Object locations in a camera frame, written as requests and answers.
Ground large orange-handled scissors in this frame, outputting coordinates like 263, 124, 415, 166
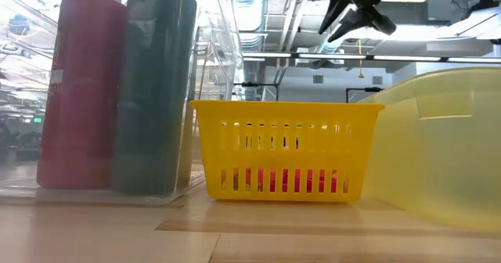
256, 168, 351, 194

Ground teal paint bottle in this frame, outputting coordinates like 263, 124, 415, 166
110, 0, 198, 196

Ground red paint bottle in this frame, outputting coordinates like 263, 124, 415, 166
36, 0, 128, 190

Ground ceiling light strip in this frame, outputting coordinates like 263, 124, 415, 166
242, 51, 501, 64

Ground yellow slotted plastic basket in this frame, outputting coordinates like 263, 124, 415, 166
189, 99, 386, 204

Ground clear plastic bin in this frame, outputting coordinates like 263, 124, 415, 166
0, 0, 244, 206

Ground translucent yellow plastic tray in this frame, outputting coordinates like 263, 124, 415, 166
358, 67, 501, 232

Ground yellow hanging cord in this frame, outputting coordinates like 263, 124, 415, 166
357, 38, 366, 79

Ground black frame rig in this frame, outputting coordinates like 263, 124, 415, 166
345, 86, 383, 103

